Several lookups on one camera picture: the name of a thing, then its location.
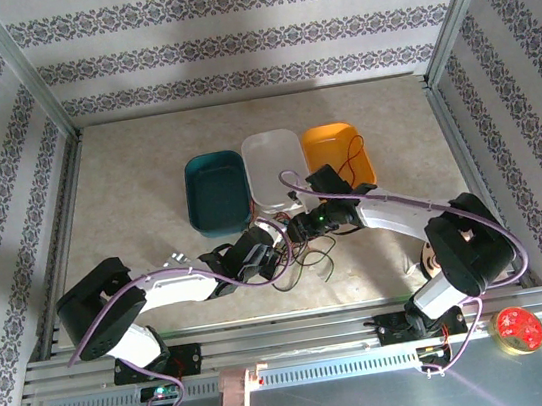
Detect thin green cable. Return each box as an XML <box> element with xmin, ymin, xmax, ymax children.
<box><xmin>266</xmin><ymin>233</ymin><xmax>345</xmax><ymax>296</ymax></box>

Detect thin red cable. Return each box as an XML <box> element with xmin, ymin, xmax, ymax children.
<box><xmin>241</xmin><ymin>133</ymin><xmax>380</xmax><ymax>262</ymax></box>

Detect teal plastic bin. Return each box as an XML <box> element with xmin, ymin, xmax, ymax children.
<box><xmin>180</xmin><ymin>146</ymin><xmax>257</xmax><ymax>240</ymax></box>

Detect white plastic bin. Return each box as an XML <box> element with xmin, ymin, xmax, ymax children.
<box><xmin>238</xmin><ymin>125</ymin><xmax>316</xmax><ymax>218</ymax></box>

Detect orange plastic bin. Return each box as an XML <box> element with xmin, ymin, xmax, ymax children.
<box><xmin>298</xmin><ymin>117</ymin><xmax>380</xmax><ymax>200</ymax></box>

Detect small white scrap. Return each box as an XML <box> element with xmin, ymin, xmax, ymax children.
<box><xmin>400</xmin><ymin>251</ymin><xmax>422</xmax><ymax>277</ymax></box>

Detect round black white disc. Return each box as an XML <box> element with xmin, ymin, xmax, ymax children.
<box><xmin>416</xmin><ymin>237</ymin><xmax>445</xmax><ymax>280</ymax></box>

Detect pink printed block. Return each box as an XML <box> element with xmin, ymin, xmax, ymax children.
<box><xmin>216</xmin><ymin>361</ymin><xmax>274</xmax><ymax>406</ymax></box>

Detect small circuit board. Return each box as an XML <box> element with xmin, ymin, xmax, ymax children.
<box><xmin>138</xmin><ymin>380</ymin><xmax>184</xmax><ymax>405</ymax></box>
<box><xmin>415</xmin><ymin>342</ymin><xmax>451</xmax><ymax>363</ymax></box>

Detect red emergency stop button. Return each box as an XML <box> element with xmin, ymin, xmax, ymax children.
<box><xmin>487</xmin><ymin>303</ymin><xmax>542</xmax><ymax>359</ymax></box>

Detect white plastic bracket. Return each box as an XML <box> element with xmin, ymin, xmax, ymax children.
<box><xmin>163</xmin><ymin>248</ymin><xmax>194</xmax><ymax>268</ymax></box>

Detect aluminium frame rail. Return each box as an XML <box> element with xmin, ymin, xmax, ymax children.
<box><xmin>17</xmin><ymin>283</ymin><xmax>542</xmax><ymax>401</ymax></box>
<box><xmin>2</xmin><ymin>132</ymin><xmax>114</xmax><ymax>360</ymax></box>
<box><xmin>420</xmin><ymin>68</ymin><xmax>539</xmax><ymax>301</ymax></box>

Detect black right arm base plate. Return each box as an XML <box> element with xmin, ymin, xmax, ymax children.
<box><xmin>372</xmin><ymin>301</ymin><xmax>471</xmax><ymax>347</ymax></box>

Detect slotted grey cable duct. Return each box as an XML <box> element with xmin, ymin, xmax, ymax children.
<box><xmin>40</xmin><ymin>341</ymin><xmax>456</xmax><ymax>406</ymax></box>

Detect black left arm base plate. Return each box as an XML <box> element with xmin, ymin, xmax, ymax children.
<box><xmin>109</xmin><ymin>341</ymin><xmax>206</xmax><ymax>387</ymax></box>

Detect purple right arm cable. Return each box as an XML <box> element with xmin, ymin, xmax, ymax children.
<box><xmin>277</xmin><ymin>136</ymin><xmax>542</xmax><ymax>397</ymax></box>

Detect aluminium frame post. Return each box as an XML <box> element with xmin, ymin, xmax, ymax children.
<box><xmin>414</xmin><ymin>0</ymin><xmax>519</xmax><ymax>87</ymax></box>
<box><xmin>0</xmin><ymin>0</ymin><xmax>82</xmax><ymax>147</ymax></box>

